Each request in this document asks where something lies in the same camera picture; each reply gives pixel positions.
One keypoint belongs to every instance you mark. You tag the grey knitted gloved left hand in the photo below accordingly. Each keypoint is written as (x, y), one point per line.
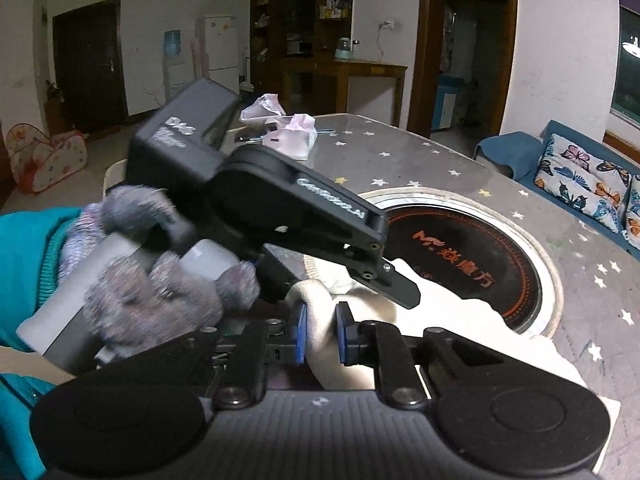
(131, 309)

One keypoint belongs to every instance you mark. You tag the dark wooden side table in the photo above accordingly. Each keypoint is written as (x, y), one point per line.
(345, 85)

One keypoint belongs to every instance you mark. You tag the teal sleeved left forearm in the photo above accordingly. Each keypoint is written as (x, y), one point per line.
(31, 243)

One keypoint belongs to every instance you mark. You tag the right butterfly print pillow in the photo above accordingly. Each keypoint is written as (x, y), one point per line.
(631, 230)

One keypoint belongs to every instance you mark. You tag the blue sofa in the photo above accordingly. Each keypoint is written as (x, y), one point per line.
(521, 154)

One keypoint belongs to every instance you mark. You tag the floral children tent toy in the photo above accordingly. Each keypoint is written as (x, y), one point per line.
(39, 161)

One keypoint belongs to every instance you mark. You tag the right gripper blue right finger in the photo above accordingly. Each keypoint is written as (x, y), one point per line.
(353, 338)

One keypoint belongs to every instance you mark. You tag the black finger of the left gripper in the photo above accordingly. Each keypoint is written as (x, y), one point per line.
(397, 282)

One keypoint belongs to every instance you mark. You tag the dark entrance door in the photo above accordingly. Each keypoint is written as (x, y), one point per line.
(88, 66)

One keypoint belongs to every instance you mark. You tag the round black induction cooker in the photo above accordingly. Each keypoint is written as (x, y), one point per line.
(474, 252)

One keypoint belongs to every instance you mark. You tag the butterfly print pillow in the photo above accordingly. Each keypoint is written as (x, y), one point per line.
(631, 230)
(591, 185)

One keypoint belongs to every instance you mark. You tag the white refrigerator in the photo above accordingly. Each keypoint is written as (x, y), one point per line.
(219, 50)

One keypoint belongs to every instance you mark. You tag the cream white cloth garment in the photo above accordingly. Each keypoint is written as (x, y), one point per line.
(452, 394)

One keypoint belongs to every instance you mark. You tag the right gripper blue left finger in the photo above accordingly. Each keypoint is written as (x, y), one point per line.
(287, 337)

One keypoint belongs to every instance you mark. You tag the dark wooden shelf cabinet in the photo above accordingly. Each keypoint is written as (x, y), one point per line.
(289, 41)

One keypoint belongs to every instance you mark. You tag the teal kettle appliance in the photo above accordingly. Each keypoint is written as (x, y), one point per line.
(345, 49)

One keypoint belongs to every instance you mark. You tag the water dispenser with blue bottle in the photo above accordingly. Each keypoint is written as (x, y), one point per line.
(175, 69)

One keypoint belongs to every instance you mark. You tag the left butterfly print pillow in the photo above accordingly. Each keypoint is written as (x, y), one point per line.
(591, 185)

